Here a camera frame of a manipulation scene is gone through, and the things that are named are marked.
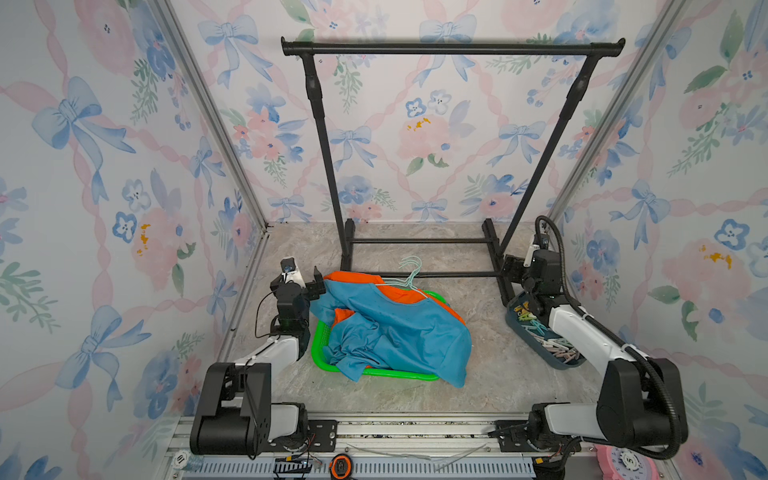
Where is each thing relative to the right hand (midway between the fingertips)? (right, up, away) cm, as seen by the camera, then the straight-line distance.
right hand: (526, 257), depth 87 cm
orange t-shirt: (-37, -10, +2) cm, 38 cm away
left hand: (-65, -4, 0) cm, 66 cm away
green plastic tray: (-56, -28, -10) cm, 63 cm away
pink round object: (+14, -47, -20) cm, 53 cm away
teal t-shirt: (-44, -20, -2) cm, 48 cm away
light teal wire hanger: (-34, -7, +3) cm, 35 cm away
